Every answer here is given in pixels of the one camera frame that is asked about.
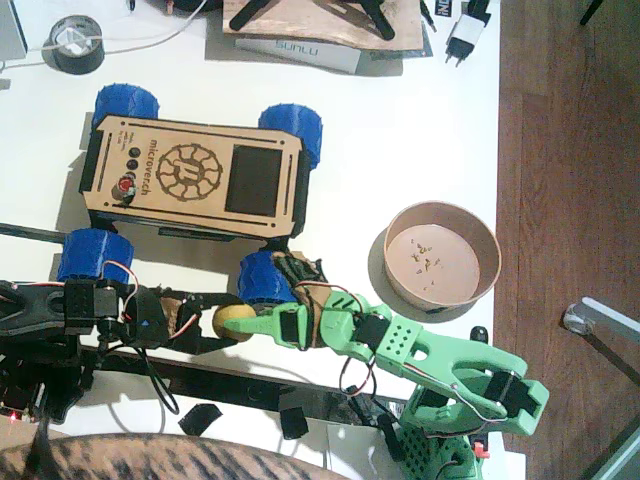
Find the black furniture leg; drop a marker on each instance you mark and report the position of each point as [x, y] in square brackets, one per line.
[590, 12]

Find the thin black bar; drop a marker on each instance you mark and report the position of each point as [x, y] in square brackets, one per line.
[30, 230]

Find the black printed card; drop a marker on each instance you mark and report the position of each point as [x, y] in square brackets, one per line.
[442, 7]

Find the black stand leg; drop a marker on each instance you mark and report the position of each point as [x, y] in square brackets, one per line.
[245, 15]
[382, 25]

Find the white charger plug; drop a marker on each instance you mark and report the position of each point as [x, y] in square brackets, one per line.
[75, 42]

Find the round cardboard bowl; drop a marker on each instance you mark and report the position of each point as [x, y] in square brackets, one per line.
[435, 265]

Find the black flat bar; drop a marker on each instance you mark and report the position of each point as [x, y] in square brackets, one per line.
[225, 382]

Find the crumpled dark tape piece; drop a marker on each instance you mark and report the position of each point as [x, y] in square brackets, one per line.
[293, 422]

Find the black tape piece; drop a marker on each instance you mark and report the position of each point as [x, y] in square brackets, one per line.
[200, 419]

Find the grey metal frame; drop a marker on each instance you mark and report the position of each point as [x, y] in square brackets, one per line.
[625, 460]

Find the wooden top rover body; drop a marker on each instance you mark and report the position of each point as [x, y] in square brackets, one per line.
[150, 210]

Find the white SUNLU box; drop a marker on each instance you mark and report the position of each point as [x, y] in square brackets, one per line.
[300, 52]

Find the blue rover wheel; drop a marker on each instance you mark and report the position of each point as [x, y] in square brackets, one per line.
[295, 125]
[125, 102]
[260, 277]
[95, 255]

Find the red emergency stop button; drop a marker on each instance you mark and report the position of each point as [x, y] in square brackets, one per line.
[125, 186]

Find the grey metal leg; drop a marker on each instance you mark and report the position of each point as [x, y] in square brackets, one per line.
[605, 315]

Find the striped brown surface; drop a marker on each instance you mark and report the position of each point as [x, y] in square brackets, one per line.
[150, 460]

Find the wooden board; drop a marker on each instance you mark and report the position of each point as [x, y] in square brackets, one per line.
[310, 25]

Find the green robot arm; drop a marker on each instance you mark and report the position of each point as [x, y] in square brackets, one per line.
[450, 350]

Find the white black power adapter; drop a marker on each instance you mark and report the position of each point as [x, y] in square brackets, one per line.
[467, 30]

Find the black tape roll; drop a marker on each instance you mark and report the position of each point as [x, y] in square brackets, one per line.
[75, 64]

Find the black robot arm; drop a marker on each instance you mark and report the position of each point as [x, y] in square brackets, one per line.
[80, 305]

